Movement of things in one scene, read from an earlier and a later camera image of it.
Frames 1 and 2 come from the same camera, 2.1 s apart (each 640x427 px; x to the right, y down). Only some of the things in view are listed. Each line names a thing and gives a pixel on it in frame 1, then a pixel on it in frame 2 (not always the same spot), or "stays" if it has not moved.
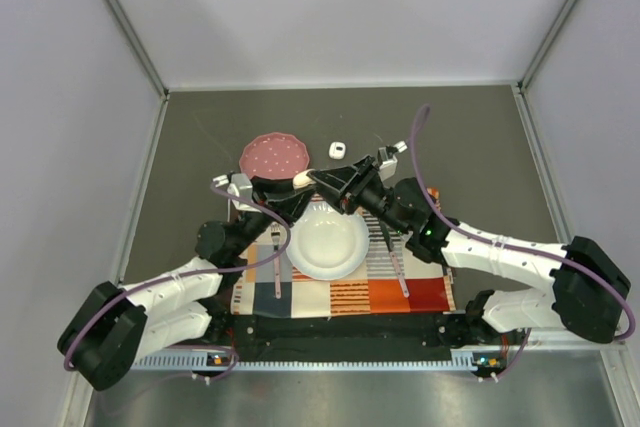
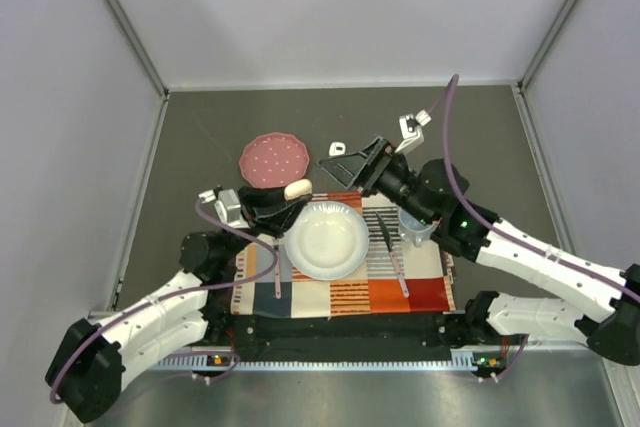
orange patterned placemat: [392, 280] stays
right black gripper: [341, 179] -> [360, 170]
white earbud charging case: [337, 150] stays
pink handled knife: [395, 259] stays
